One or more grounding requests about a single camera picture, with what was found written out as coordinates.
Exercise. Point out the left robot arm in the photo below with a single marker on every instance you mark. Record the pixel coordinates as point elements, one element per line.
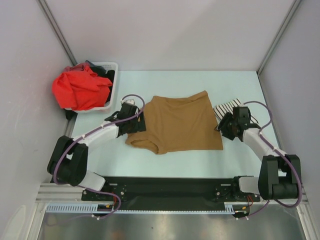
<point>69,161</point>

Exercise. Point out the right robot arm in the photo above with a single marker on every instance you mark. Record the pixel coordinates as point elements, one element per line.
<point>280,173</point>

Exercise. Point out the aluminium corner post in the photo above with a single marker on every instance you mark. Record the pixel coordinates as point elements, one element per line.
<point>279,35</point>
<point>44,6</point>

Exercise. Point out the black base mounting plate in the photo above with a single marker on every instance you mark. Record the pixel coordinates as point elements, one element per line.
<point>171,194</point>

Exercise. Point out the red garment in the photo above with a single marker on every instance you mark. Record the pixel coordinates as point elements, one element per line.
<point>79,88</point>

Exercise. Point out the aluminium frame rail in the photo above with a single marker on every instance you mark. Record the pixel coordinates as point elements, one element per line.
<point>53,193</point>

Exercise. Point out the black white striped tank top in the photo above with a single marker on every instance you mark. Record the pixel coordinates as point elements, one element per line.
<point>221,109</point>

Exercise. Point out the white plastic laundry basket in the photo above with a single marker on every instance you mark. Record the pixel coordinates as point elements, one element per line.
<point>108,65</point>

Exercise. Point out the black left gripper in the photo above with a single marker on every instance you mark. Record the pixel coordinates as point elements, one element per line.
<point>139,126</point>

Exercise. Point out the white slotted cable duct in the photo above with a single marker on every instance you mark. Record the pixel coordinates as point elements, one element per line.
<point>95,208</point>

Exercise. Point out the dark blue garment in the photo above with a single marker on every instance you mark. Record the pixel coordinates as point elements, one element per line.
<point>90,64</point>

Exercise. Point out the black garment in basket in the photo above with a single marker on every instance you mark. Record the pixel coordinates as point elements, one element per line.
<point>102,72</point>

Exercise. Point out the tan brown garment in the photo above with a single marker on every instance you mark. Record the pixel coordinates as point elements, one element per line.
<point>178,124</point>

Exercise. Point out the left aluminium corner post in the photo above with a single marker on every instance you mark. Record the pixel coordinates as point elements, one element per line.
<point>44,6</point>

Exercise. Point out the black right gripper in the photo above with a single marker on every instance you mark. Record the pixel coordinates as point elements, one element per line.
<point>224,121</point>

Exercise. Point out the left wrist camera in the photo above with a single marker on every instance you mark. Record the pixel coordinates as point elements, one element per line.
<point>129,101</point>

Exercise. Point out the right aluminium corner post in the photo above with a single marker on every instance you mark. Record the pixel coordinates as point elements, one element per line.
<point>279,35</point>

